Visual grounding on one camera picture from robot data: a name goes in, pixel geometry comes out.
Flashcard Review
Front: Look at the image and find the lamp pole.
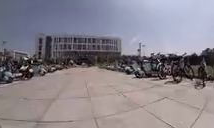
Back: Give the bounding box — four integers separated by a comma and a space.
0, 40, 7, 60
137, 42, 146, 58

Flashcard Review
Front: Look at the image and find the row of parked bicycles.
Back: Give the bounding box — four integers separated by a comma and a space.
104, 52, 214, 88

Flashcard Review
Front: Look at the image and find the row of parked scooters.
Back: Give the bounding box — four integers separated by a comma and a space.
0, 56, 86, 84

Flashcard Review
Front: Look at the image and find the row of trees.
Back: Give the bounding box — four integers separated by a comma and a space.
121, 47, 214, 67

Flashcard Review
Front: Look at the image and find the low pale building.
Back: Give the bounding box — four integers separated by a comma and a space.
4, 49, 30, 61

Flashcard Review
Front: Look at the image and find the wide pale glazed building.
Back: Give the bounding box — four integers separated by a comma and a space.
34, 33, 123, 63

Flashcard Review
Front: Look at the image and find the grey concrete slab pavement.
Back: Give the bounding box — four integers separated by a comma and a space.
0, 65, 214, 128

